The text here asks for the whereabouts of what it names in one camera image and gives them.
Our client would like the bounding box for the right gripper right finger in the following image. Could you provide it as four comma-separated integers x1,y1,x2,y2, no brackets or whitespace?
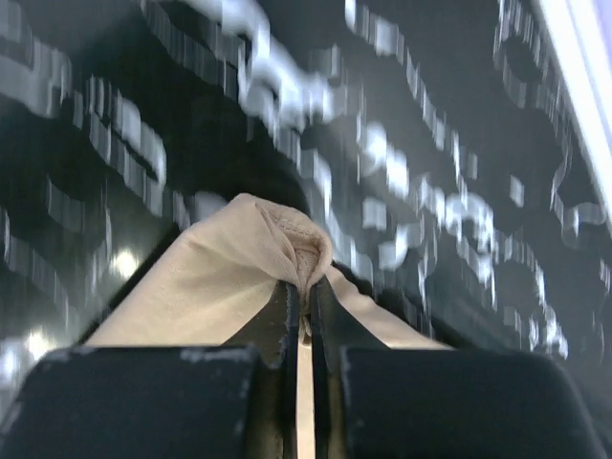
310,281,607,458

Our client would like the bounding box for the tan polo shirt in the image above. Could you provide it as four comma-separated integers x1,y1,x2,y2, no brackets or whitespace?
88,194,441,458

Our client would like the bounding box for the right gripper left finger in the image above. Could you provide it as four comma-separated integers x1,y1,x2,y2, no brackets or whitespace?
1,282,298,458

